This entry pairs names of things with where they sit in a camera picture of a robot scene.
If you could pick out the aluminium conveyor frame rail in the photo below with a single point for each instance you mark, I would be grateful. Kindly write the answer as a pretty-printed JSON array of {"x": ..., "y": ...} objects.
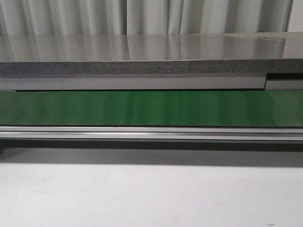
[{"x": 152, "y": 133}]

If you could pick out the green conveyor belt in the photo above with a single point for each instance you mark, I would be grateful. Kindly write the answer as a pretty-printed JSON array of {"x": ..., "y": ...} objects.
[{"x": 153, "y": 108}]

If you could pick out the white pleated curtain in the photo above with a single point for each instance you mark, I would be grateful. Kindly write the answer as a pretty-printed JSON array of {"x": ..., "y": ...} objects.
[{"x": 133, "y": 17}]

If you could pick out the grey speckled stone counter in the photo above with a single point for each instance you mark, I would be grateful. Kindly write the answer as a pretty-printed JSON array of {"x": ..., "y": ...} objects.
[{"x": 152, "y": 54}]

